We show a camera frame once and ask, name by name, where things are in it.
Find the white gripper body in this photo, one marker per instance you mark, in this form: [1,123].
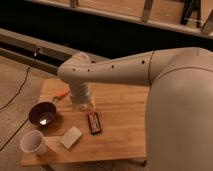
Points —
[81,97]

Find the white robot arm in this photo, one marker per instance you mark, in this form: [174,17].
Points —
[179,110]

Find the black red candy bar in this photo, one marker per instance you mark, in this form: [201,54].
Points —
[94,123]

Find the pale yellow sponge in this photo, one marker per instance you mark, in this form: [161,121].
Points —
[70,137]

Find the dark purple bowl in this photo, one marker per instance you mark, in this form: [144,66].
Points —
[42,114]

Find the wooden table board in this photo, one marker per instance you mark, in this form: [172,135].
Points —
[121,111]

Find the white plastic cup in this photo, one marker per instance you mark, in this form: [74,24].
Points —
[33,143]

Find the orange handled tool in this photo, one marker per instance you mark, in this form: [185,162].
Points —
[60,96]

